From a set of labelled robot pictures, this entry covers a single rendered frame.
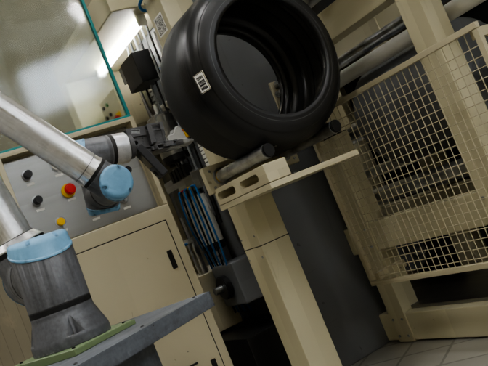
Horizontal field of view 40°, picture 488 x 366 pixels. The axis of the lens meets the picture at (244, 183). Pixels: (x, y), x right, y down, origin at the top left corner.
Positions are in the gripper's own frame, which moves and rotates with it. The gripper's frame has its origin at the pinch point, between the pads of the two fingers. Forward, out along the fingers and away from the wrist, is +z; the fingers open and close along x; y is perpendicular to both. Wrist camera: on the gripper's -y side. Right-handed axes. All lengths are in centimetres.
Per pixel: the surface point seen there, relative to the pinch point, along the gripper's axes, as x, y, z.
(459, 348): 7, -91, 85
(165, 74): 7.6, 25.0, 2.2
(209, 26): -12.0, 31.8, 11.0
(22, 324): 647, -40, 52
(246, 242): 36, -33, 29
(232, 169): 11.4, -9.0, 18.2
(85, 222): 64, -9, -19
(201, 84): -9.9, 14.8, 4.0
